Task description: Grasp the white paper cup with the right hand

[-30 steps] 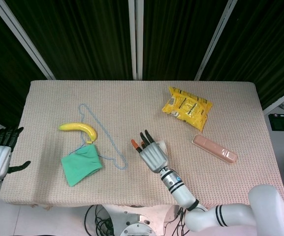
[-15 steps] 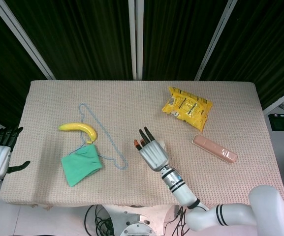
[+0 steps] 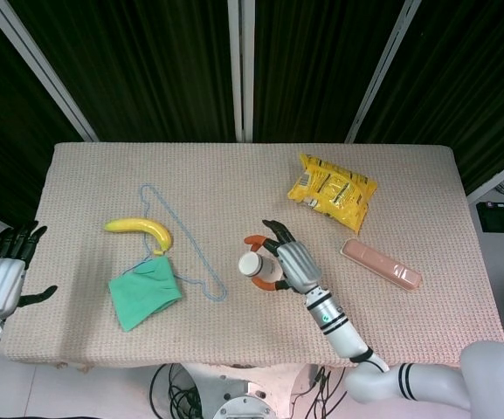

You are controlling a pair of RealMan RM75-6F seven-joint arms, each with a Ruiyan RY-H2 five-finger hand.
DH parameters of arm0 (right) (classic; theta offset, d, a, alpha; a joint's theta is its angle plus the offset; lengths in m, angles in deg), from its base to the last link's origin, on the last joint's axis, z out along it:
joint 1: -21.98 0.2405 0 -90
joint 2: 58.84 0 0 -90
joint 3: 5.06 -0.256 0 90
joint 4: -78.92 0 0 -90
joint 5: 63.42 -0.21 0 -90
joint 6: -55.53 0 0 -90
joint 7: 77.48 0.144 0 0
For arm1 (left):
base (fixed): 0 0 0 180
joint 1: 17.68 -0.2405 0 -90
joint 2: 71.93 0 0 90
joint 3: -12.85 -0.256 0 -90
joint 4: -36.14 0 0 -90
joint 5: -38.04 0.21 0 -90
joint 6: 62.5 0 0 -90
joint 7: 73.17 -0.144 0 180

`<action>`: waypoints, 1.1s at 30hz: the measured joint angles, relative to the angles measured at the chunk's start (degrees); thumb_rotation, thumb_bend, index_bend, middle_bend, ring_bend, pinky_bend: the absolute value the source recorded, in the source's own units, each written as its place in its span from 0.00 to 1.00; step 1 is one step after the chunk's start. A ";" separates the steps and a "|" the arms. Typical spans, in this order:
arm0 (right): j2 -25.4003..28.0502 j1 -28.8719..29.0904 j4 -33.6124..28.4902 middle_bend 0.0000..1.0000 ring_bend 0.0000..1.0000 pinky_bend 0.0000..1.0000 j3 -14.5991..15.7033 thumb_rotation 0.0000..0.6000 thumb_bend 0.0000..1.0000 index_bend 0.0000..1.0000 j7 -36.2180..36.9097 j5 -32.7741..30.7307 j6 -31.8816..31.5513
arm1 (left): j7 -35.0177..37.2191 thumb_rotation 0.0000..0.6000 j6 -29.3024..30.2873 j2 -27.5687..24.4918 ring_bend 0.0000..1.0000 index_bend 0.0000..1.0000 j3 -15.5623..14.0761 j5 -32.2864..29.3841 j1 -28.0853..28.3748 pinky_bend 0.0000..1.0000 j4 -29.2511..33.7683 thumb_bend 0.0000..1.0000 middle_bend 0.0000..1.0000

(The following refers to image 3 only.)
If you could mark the dark curtain panel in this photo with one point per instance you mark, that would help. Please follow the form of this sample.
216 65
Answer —
465 78
147 65
312 65
7 109

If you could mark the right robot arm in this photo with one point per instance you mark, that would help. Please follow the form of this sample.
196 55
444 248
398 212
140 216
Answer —
343 331

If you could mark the green cloth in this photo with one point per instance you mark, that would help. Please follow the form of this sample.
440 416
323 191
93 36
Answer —
142 297

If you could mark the beige waffle tablecloth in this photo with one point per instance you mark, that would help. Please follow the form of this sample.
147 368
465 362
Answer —
243 183

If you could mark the pink oblong plastic case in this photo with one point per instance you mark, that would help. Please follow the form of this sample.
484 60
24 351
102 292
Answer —
378 262

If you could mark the yellow snack bag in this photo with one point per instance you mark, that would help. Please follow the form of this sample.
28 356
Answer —
330 192

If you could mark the white robot torso base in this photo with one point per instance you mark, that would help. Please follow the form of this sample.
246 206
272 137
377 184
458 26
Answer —
243 388

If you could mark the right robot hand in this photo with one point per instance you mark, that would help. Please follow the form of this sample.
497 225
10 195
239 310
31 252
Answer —
299 266

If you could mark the yellow banana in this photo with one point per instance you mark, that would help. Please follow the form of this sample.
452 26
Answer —
138 224

